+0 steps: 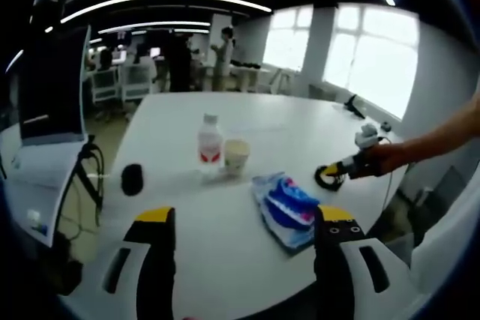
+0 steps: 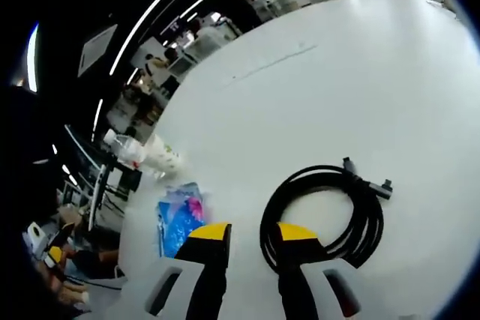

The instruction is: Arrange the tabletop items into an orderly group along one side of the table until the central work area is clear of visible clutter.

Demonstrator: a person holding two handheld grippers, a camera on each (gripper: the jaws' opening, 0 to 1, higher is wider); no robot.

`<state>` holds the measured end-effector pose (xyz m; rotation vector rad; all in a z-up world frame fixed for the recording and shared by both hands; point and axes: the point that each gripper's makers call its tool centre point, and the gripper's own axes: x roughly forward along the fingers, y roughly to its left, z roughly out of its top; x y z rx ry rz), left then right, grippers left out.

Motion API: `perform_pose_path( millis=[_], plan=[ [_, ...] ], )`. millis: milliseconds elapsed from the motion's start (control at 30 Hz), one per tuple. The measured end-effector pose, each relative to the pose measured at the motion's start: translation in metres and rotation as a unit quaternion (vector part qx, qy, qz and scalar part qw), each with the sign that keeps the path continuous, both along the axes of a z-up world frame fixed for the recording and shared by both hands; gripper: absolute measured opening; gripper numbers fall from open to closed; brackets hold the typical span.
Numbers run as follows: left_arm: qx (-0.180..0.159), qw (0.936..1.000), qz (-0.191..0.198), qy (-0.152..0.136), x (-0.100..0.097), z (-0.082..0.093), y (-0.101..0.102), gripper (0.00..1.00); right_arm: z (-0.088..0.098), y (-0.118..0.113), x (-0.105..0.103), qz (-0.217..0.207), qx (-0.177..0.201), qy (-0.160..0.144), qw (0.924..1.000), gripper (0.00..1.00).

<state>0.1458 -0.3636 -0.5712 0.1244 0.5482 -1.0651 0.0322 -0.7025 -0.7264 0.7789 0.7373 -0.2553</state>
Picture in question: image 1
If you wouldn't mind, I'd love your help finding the white table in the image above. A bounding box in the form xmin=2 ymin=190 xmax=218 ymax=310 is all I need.
xmin=63 ymin=91 xmax=410 ymax=320

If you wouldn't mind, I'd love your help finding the white office chair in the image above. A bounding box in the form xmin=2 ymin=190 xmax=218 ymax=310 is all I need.
xmin=120 ymin=64 xmax=153 ymax=100
xmin=91 ymin=68 xmax=120 ymax=103

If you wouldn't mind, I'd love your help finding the black desk stand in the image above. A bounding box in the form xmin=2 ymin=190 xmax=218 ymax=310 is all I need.
xmin=343 ymin=94 xmax=367 ymax=119

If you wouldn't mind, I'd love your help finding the black pillar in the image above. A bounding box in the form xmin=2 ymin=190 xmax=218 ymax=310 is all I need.
xmin=166 ymin=31 xmax=193 ymax=92

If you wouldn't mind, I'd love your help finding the white paper cup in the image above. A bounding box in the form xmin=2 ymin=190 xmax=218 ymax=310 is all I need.
xmin=223 ymin=139 xmax=251 ymax=178

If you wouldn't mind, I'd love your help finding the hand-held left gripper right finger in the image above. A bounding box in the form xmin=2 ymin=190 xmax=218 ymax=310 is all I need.
xmin=313 ymin=205 xmax=413 ymax=320

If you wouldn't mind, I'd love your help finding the large dark monitor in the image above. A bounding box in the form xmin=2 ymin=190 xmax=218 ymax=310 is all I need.
xmin=18 ymin=25 xmax=94 ymax=148

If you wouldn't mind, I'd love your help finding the light blue plastic packet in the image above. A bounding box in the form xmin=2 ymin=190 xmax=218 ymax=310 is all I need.
xmin=250 ymin=172 xmax=320 ymax=253

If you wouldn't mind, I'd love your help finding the clear plastic bottle red label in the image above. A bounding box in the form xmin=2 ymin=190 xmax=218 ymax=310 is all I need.
xmin=196 ymin=112 xmax=224 ymax=175

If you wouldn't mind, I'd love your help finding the black computer mouse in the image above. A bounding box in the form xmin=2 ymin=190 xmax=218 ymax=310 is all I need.
xmin=120 ymin=163 xmax=145 ymax=197

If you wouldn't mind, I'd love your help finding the person's right hand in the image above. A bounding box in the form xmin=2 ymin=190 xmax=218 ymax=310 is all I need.
xmin=365 ymin=143 xmax=408 ymax=179

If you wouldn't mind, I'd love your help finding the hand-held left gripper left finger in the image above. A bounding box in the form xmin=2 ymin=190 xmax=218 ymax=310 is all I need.
xmin=88 ymin=206 xmax=177 ymax=320

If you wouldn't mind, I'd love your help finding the black cable bundle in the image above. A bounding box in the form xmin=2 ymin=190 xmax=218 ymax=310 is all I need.
xmin=59 ymin=134 xmax=106 ymax=238

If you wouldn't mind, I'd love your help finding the large window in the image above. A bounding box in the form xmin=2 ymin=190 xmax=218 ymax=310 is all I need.
xmin=324 ymin=4 xmax=419 ymax=118
xmin=264 ymin=7 xmax=314 ymax=72

